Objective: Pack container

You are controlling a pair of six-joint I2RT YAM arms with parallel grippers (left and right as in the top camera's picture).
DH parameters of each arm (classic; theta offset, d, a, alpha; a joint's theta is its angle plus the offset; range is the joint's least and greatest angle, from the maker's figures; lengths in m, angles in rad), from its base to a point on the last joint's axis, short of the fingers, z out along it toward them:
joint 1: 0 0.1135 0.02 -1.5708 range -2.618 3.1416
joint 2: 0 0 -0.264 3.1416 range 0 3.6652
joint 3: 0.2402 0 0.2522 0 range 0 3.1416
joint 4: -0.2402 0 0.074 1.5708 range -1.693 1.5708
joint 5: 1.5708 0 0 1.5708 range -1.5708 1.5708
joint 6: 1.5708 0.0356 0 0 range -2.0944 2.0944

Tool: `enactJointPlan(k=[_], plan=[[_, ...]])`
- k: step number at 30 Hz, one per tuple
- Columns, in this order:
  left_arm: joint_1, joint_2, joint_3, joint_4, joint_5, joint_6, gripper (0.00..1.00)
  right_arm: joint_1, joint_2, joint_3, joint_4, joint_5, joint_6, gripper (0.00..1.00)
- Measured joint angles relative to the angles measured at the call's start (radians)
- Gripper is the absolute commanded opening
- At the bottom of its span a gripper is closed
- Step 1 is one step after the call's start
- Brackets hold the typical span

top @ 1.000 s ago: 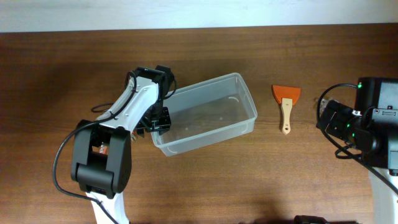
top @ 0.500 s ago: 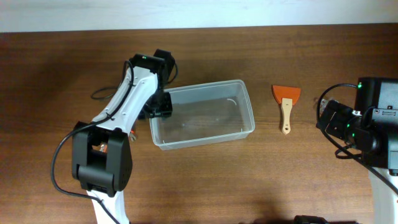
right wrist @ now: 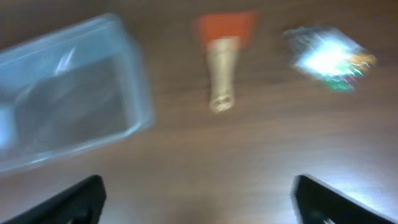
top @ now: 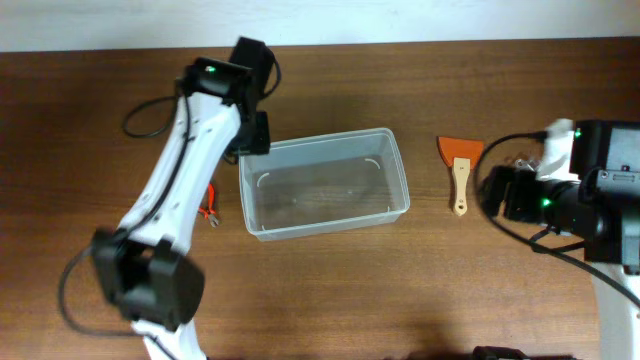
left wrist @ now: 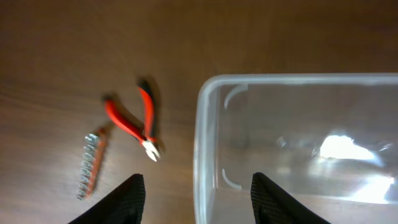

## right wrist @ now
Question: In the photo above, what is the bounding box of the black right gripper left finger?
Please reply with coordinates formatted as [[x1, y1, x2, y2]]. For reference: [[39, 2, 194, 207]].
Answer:
[[3, 175, 106, 224]]

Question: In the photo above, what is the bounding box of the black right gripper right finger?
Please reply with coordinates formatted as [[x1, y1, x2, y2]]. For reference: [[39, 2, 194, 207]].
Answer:
[[291, 175, 397, 224]]

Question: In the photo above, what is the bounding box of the clear plastic container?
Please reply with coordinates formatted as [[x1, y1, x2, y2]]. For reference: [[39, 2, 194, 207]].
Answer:
[[1, 14, 155, 174]]

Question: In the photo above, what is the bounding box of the orange scraper wooden handle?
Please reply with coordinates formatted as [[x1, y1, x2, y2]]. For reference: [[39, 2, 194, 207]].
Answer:
[[196, 11, 257, 113]]

